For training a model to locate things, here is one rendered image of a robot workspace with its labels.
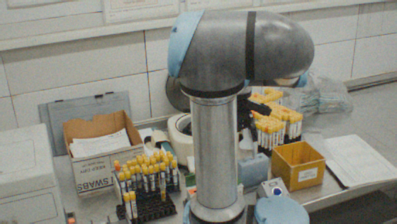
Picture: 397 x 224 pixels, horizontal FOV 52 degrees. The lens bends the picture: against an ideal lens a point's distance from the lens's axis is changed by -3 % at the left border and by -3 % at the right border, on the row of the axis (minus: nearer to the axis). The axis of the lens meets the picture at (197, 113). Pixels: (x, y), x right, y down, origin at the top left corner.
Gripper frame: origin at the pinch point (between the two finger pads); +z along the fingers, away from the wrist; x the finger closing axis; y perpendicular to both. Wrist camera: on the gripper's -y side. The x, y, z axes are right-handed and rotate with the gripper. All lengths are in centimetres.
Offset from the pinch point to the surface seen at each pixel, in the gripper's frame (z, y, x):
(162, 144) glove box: 8.2, 18.3, -27.0
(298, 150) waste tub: 8.6, -23.2, -2.0
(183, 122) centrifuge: 5.3, 7.2, -34.3
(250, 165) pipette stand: 5.8, -1.2, 2.0
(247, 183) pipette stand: 12.8, -0.4, 2.0
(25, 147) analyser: -15, 63, -4
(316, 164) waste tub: 6.3, -20.9, 10.5
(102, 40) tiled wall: -26, 30, -53
